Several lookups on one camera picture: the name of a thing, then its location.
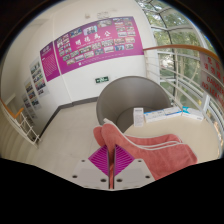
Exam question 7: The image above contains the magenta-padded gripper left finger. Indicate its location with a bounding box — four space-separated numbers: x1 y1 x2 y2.
71 144 111 191

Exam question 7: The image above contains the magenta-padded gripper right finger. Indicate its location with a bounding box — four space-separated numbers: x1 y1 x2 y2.
113 144 156 191

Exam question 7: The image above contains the pink towel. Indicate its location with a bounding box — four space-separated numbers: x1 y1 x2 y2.
92 117 199 190

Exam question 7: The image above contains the small upright white box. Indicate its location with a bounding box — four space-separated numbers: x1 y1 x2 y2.
133 107 145 128

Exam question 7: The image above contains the grey tub chair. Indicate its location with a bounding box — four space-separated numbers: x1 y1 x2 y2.
95 75 173 134

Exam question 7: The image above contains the short white stair railing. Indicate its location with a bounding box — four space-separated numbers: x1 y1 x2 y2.
0 96 41 150

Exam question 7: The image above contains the white and cyan flat box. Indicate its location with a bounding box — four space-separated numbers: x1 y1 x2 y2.
181 106 205 122

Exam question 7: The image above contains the green exit sign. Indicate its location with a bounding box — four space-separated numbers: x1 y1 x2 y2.
94 75 111 85

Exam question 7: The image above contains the narrow magenta text poster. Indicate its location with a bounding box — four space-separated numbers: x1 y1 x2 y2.
39 41 62 83

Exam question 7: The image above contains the large magenta photo poster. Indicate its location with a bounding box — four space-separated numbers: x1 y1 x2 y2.
53 15 145 75

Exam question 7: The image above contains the white railing with orange handrail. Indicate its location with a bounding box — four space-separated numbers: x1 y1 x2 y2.
143 44 224 155

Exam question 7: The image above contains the white photo wall panel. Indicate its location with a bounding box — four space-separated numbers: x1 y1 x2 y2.
20 94 35 118
28 57 48 96
22 77 42 110

